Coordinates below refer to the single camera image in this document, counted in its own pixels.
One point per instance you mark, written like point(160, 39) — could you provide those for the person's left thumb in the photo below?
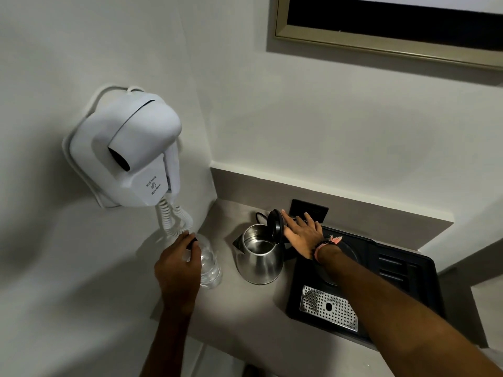
point(190, 253)

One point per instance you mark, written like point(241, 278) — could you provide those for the clear plastic water bottle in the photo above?
point(210, 266)

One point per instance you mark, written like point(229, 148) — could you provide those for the black round kettle base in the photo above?
point(347, 249)

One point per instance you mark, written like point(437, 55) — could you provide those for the gold framed wall picture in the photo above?
point(393, 23)

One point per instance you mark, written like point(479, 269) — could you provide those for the white hair dryer wall holder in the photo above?
point(84, 153)

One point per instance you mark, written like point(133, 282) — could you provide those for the person's right forearm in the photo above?
point(397, 321)

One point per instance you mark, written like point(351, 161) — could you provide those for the stainless steel electric kettle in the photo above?
point(257, 263)

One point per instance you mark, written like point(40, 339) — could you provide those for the person's right middle finger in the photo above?
point(301, 222)

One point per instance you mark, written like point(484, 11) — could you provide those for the person's right thumb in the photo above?
point(288, 233)

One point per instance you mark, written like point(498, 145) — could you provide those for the perforated metal drip grate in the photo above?
point(328, 308)

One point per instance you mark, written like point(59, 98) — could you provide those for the person's left forearm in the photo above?
point(167, 345)

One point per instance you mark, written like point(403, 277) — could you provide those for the person's right hand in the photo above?
point(304, 237)

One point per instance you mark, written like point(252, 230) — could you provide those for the person's left hand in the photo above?
point(175, 274)

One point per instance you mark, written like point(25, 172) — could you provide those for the white wall hair dryer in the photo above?
point(141, 153)

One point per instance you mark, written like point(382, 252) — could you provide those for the black plastic tray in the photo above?
point(408, 270)

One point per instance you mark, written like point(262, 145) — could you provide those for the person's right little finger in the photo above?
point(319, 231)

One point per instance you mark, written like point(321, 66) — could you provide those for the black wall socket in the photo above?
point(310, 210)

